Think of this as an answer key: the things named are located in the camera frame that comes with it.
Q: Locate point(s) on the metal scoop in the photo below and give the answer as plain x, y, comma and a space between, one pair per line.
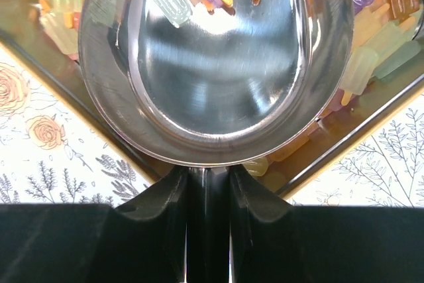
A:
207, 93

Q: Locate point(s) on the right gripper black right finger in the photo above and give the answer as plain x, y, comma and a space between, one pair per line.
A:
324, 240

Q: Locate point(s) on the floral table mat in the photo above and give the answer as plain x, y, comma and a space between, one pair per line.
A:
49, 155

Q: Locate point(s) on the gold tin of flat candies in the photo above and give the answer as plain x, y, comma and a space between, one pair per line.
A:
352, 137

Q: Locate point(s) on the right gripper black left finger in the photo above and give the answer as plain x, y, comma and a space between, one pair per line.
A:
99, 240

